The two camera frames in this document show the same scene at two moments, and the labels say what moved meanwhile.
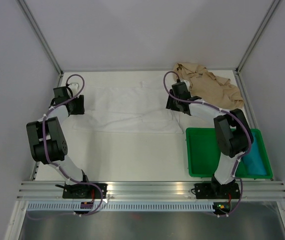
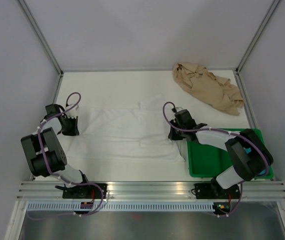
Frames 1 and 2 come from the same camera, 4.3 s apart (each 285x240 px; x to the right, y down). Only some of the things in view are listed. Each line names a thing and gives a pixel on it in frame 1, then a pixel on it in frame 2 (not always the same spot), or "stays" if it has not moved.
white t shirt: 135,108 to 134,134
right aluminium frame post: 271,10 stays
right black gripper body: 172,103 to 176,135
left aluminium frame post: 34,25 stays
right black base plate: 217,191 stays
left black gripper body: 78,108 to 69,129
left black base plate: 84,191 stays
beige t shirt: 208,87 stays
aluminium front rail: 249,191 stays
